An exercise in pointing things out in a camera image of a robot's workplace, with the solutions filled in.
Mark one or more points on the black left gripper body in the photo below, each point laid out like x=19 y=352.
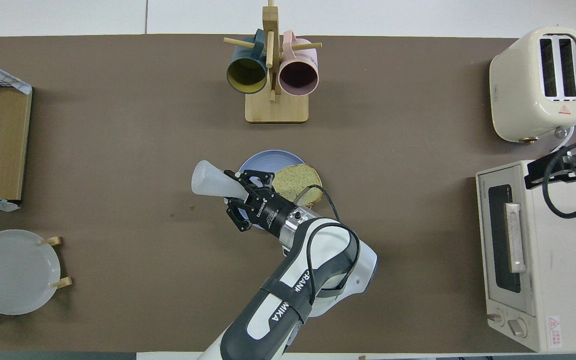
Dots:
x=273 y=212

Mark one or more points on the seasoning bottle navy cap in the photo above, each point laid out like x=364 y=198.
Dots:
x=213 y=180

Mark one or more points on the slice of bread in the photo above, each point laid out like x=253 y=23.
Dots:
x=300 y=182

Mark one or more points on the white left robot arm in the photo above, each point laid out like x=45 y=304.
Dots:
x=278 y=320

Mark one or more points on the blue round plate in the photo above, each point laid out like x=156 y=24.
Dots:
x=268 y=160

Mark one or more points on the wooden plate rack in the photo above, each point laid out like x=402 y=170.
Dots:
x=60 y=283

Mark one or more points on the pale grey plate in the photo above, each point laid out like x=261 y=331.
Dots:
x=13 y=272

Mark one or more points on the wooden mug tree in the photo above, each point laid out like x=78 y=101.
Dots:
x=277 y=107

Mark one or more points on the cream two-slot toaster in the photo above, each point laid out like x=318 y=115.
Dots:
x=518 y=75

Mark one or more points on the white toaster oven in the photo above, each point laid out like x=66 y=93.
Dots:
x=558 y=280

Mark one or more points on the dark teal mug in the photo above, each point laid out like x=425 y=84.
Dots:
x=246 y=75

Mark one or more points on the pink ribbed mug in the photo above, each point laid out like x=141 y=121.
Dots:
x=298 y=75

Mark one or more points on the brown table mat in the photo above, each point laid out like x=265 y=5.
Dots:
x=118 y=125

